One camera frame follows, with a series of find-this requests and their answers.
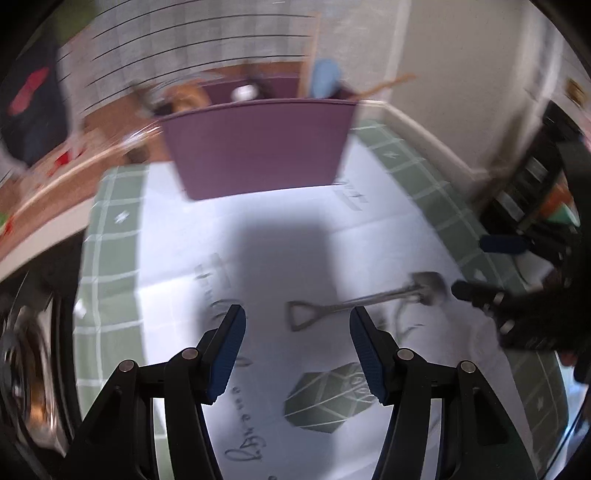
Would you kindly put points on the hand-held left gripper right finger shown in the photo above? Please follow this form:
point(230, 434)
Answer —
point(367, 355)

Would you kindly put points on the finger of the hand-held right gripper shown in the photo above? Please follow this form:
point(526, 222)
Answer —
point(480, 295)
point(503, 243)

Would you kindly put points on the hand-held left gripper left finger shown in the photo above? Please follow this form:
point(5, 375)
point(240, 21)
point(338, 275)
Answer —
point(226, 355)

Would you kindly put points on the metal shovel-shaped spoon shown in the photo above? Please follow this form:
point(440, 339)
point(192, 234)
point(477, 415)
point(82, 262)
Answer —
point(364, 300)

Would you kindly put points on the purple plastic utensil box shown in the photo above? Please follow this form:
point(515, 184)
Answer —
point(258, 147)

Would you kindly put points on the blue-grey plastic spoon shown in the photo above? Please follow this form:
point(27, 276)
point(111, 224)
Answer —
point(325, 76)

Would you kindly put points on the wooden spoon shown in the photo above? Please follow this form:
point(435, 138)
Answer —
point(189, 97)

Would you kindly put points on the small spoon with white ball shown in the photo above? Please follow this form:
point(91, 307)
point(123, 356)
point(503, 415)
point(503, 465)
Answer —
point(243, 92)

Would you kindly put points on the person's right hand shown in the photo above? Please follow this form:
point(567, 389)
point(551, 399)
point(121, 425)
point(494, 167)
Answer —
point(570, 357)

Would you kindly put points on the dark soy sauce bottle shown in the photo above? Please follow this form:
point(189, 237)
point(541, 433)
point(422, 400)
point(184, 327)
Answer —
point(521, 194)

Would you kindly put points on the white shaker with teal lid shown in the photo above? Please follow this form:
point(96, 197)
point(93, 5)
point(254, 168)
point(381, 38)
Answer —
point(565, 214)

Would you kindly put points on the green checked tablecloth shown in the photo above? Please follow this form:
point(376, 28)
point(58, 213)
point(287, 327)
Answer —
point(277, 240)

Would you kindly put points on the gas stove burner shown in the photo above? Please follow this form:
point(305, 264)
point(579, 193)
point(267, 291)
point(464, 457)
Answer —
point(27, 369)

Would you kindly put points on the cartoon wall poster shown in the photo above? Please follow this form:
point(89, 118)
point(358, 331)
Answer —
point(184, 41)

